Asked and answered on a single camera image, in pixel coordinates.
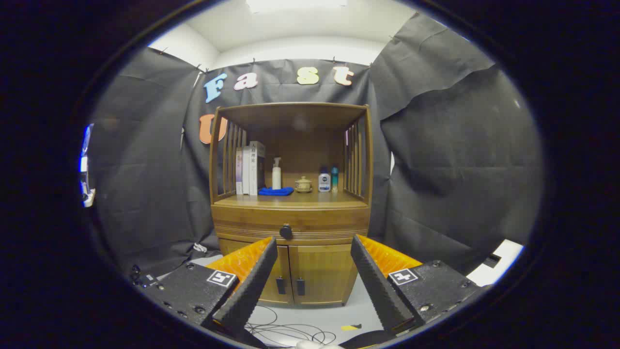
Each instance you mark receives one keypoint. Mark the white lotion bottle blue cap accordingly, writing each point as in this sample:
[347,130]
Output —
[324,183]

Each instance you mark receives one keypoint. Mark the white board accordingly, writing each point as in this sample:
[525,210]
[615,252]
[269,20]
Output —
[503,264]

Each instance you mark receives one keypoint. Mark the blue folded cloth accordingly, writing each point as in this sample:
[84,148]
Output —
[275,192]

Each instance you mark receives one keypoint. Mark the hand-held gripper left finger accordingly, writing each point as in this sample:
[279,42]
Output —
[252,286]

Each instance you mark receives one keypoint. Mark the lidded ceramic tea bowl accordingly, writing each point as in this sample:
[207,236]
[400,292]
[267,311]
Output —
[303,184]

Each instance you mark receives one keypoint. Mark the wooden countertop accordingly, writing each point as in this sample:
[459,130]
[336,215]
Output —
[319,198]

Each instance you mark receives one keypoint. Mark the wooden cabinet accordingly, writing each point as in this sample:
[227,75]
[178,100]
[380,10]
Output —
[290,114]

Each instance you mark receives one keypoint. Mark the purple spine book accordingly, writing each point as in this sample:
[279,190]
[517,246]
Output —
[239,174]

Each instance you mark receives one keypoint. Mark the white spine book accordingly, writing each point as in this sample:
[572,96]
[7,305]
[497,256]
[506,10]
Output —
[246,172]

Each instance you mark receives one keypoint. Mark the grey portrait cover book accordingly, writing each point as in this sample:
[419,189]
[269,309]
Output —
[255,169]

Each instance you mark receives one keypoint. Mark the teal slim bottle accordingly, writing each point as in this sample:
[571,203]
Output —
[334,179]

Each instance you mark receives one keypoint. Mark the white pump bottle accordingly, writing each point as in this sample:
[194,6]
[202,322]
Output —
[276,179]

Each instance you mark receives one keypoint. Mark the wooden cabinet door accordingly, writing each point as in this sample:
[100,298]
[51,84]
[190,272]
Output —
[283,261]
[319,271]

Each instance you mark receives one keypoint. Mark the yellow tape piece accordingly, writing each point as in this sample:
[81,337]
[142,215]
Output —
[348,328]

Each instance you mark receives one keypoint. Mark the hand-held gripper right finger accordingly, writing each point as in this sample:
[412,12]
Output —
[378,286]

